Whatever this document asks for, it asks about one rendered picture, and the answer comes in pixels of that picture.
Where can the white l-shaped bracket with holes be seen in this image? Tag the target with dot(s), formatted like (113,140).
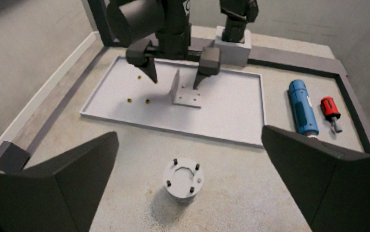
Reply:
(186,93)

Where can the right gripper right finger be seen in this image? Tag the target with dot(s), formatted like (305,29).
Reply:
(330,184)

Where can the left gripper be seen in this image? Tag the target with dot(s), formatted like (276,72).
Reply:
(173,44)

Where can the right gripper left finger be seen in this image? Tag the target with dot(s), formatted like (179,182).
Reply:
(61,194)

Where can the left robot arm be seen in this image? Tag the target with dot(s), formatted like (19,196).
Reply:
(132,20)

